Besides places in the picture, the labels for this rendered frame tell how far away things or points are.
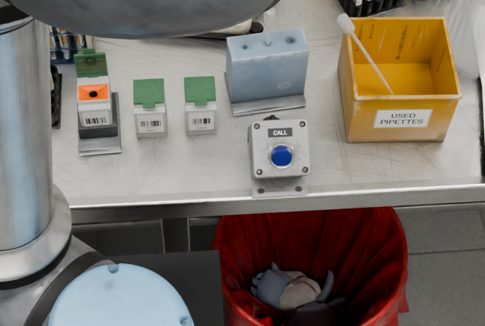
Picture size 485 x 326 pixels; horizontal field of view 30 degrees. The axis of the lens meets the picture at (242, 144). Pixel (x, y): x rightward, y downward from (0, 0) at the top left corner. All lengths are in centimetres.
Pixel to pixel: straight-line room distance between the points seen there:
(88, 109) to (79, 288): 42
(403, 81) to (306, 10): 19
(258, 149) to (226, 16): 62
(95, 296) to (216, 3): 35
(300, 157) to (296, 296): 72
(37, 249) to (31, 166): 10
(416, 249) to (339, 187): 100
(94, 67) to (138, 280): 45
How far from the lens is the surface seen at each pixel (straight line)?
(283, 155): 110
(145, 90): 116
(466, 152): 122
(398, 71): 127
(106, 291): 76
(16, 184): 69
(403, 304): 167
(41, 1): 47
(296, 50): 115
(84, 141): 118
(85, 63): 115
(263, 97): 121
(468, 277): 214
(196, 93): 115
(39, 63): 62
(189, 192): 115
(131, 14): 46
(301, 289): 180
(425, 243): 215
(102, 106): 114
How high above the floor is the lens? 186
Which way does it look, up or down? 56 degrees down
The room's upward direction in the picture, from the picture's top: 3 degrees clockwise
